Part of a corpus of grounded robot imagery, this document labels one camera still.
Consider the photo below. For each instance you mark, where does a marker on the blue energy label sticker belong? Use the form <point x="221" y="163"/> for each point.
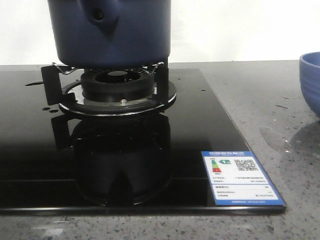
<point x="238" y="179"/>

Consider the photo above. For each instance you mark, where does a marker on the black glass gas cooktop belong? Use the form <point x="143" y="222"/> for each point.
<point x="52" y="163"/>

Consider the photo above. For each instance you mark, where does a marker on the light blue plastic bowl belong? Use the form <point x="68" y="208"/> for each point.
<point x="309" y="78"/>

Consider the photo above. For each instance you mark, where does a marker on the dark blue cooking pot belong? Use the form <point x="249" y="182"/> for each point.
<point x="107" y="34"/>

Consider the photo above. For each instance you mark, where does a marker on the black pot support grate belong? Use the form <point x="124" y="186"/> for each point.
<point x="71" y="100"/>

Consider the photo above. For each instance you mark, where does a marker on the black gas burner head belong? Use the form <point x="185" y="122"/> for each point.
<point x="115" y="85"/>

